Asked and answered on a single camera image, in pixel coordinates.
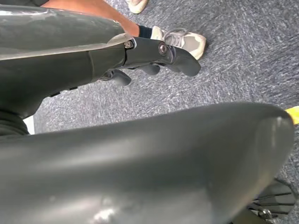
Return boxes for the person's leg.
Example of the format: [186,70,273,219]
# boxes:
[41,0,140,37]

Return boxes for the person's beige shoe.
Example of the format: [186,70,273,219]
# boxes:
[126,0,150,14]
[150,26,208,61]

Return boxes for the white object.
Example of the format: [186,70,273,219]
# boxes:
[23,115,35,135]

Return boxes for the ribbed grey left arm sleeve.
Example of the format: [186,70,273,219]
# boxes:
[0,109,30,137]

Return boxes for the black sock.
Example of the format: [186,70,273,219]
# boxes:
[137,24,153,39]

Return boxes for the yellow floor marker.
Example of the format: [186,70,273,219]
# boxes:
[285,106,299,126]

